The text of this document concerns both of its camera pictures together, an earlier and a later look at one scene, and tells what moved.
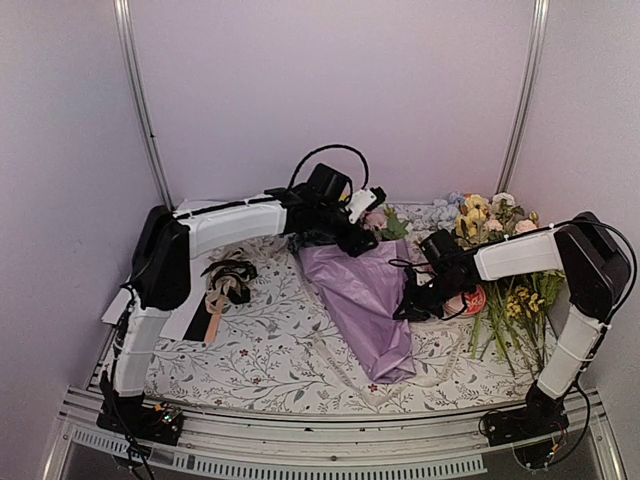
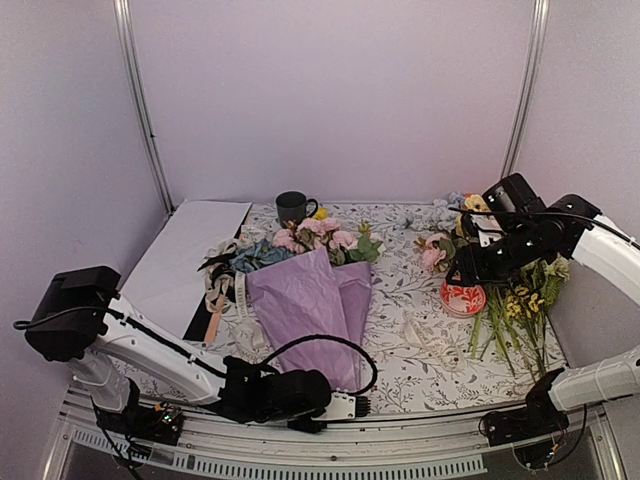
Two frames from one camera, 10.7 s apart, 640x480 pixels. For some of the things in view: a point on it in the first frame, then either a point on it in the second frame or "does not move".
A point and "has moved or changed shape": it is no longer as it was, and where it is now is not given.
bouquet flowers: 374,221 has moved or changed shape
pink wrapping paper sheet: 361,297 -> 316,309
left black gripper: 355,243 -> 313,429
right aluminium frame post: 523,116 does not move
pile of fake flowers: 512,319 does not move
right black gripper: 413,308 -> 472,268
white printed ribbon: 404,387 -> 250,335
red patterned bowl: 465,304 does not move
